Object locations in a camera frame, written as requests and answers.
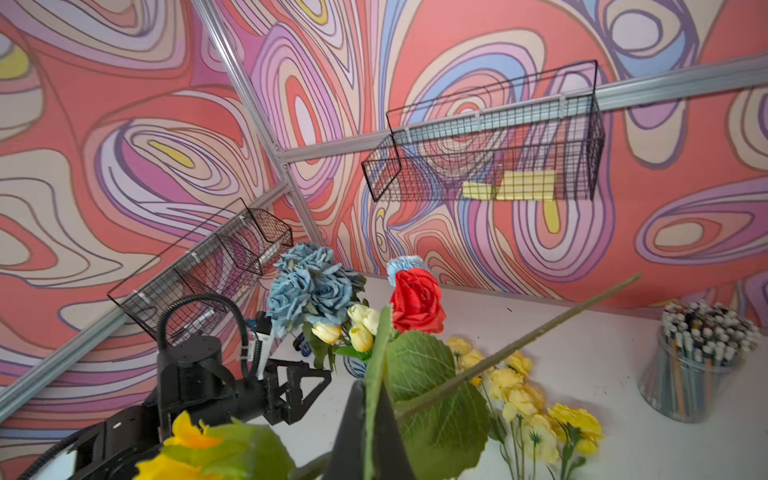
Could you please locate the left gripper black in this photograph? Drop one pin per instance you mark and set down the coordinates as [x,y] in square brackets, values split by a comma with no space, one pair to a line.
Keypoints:
[192,379]

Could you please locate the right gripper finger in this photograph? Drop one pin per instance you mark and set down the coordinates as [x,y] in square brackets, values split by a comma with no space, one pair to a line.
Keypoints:
[368,444]

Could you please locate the large yellow sunflower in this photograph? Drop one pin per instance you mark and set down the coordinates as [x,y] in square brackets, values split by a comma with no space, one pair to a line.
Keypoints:
[442,418]

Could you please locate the yellow rose bunch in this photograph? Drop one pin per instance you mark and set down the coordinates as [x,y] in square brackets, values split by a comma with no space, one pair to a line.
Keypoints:
[527,438]

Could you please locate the yellow carnation flower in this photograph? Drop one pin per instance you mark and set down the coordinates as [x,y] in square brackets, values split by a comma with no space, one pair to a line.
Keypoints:
[579,434]

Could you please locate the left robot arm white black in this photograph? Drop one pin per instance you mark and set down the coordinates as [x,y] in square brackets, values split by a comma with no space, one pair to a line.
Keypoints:
[111,449]

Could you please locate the dusty blue rose bunch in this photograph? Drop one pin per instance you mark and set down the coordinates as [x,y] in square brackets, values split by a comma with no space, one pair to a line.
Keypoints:
[311,295]

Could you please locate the red paper rose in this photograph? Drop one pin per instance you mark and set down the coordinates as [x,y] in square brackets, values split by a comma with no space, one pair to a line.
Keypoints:
[416,302]

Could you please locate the light blue carnation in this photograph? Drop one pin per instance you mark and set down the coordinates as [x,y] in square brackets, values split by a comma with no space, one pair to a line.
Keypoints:
[403,263]

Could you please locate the yellow sticky notes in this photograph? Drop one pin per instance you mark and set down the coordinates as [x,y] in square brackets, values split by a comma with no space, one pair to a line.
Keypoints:
[514,186]

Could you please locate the metal pencil cup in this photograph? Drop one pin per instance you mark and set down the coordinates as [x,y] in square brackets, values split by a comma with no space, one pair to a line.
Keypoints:
[699,347]

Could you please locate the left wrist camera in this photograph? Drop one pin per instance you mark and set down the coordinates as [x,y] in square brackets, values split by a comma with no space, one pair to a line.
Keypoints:
[260,342]

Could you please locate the left black wire basket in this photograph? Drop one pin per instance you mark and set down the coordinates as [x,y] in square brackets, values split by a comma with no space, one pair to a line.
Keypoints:
[226,253]

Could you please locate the black wire basket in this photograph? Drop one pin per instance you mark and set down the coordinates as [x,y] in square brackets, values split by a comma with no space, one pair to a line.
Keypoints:
[226,253]
[548,120]

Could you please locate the back black wire basket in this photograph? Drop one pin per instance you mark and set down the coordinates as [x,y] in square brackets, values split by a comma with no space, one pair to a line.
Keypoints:
[548,120]

